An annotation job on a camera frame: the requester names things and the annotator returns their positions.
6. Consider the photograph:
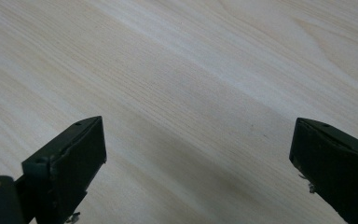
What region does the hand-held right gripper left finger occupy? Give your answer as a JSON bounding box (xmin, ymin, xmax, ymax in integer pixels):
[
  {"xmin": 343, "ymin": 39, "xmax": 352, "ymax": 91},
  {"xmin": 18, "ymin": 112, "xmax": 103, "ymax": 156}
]
[{"xmin": 14, "ymin": 116, "xmax": 108, "ymax": 224}]

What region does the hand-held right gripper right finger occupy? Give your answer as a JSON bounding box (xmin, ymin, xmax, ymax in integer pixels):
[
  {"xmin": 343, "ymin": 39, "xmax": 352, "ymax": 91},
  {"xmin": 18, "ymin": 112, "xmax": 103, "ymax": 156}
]
[{"xmin": 289, "ymin": 117, "xmax": 358, "ymax": 224}]

